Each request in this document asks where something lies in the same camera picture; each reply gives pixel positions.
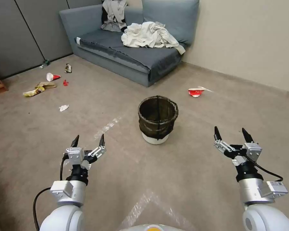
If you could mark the crumpled brown foil wrapper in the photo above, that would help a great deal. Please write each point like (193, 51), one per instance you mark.
(68, 68)

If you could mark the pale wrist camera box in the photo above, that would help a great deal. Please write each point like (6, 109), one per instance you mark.
(253, 151)
(75, 155)

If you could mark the white crumpled cloth pile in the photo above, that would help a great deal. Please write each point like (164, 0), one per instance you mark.
(147, 36)

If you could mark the grey and white garment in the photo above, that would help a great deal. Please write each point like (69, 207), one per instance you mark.
(113, 16)

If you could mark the grey-blue fabric sofa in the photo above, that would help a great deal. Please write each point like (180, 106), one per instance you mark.
(106, 57)

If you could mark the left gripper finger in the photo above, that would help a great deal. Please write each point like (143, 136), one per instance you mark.
(100, 149)
(75, 142)

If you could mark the crumpled brown paper bag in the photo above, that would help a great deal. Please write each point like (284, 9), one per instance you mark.
(46, 85)

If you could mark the dark grey sofa seat cover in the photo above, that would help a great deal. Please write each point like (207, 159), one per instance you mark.
(125, 51)

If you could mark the white robot front shell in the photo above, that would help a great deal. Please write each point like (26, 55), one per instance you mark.
(151, 227)

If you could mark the clear plastic wrapper strip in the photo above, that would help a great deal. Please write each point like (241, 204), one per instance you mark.
(204, 88)

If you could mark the red and white paper cup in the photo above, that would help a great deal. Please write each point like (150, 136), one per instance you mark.
(52, 77)

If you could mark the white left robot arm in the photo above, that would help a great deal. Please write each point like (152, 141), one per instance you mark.
(62, 216)

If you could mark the crushed red paper cup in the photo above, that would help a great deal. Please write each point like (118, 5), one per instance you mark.
(195, 92)

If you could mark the white crumpled tissue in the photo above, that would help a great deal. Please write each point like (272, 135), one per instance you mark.
(63, 108)

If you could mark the small red scrap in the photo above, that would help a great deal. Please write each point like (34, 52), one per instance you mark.
(66, 82)

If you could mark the yellow snack wrapper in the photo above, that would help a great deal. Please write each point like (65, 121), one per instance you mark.
(33, 92)

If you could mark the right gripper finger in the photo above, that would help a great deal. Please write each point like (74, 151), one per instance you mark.
(221, 144)
(247, 136)

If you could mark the grey-blue sofa back cushion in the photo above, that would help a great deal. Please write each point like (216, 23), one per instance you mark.
(173, 19)

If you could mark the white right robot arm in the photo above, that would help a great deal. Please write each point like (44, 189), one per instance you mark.
(262, 211)

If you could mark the trash can with black bag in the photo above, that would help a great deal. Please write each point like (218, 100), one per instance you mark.
(156, 120)

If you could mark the green crushed bottle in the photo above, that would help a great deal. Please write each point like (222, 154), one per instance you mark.
(44, 64)

